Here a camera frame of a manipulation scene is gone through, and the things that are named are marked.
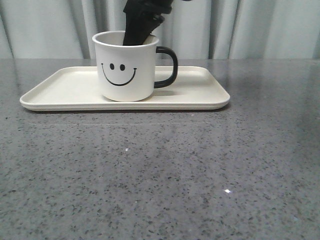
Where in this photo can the pale grey-green curtain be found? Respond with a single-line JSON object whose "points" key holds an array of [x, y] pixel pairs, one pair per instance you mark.
{"points": [[196, 29]]}

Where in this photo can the cream rectangular plastic tray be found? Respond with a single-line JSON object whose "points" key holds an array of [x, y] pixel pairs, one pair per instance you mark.
{"points": [[76, 89]]}

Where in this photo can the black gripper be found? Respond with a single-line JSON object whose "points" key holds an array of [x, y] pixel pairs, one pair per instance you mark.
{"points": [[142, 17]]}

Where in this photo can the white smiley mug black handle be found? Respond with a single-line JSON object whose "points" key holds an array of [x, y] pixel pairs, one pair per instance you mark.
{"points": [[126, 73]]}

